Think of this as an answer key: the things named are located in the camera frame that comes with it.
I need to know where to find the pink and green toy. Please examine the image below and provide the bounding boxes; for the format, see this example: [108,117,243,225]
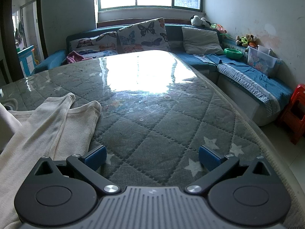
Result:
[210,23,228,35]

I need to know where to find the blue sofa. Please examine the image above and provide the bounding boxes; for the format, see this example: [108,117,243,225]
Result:
[31,23,294,127]

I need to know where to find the pink cloth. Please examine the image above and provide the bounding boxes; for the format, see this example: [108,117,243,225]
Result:
[66,51,93,64]

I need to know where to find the small butterfly print pillow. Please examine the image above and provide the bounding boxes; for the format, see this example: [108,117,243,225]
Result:
[69,31,118,58]

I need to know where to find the blue patterned sofa blanket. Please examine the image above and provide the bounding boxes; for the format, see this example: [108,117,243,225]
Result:
[194,52,293,117]

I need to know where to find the hanging clothes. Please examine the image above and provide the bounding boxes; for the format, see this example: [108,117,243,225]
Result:
[14,21,26,46]

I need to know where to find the grey pillow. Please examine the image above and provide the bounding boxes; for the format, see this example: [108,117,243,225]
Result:
[181,26,224,55]

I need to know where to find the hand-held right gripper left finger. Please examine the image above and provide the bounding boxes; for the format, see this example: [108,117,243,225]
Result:
[35,145,121,195]

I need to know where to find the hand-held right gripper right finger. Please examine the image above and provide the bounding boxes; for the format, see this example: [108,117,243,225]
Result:
[185,145,274,195]

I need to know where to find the grey star quilted table cover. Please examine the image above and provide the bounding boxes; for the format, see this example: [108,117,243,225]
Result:
[0,50,305,229]

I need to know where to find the light blue cabinet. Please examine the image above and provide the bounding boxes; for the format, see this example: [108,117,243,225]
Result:
[17,45,37,75]

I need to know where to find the cream long-sleeved top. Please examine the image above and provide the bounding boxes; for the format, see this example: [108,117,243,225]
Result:
[0,93,102,229]

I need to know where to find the red plastic stool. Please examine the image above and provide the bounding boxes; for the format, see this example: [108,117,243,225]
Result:
[278,84,305,145]

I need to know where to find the large butterfly print pillow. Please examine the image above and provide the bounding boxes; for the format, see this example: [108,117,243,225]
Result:
[117,17,171,53]

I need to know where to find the green bowl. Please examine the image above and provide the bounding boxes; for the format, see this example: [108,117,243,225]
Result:
[223,48,243,60]

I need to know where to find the panda plush toy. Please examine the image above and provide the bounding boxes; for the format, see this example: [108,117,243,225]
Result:
[190,15,211,28]

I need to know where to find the brown and green plush toys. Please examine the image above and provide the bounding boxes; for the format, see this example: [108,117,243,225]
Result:
[235,34,258,48]

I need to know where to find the clear plastic storage box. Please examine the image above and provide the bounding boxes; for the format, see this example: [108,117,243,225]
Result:
[246,45,282,77]

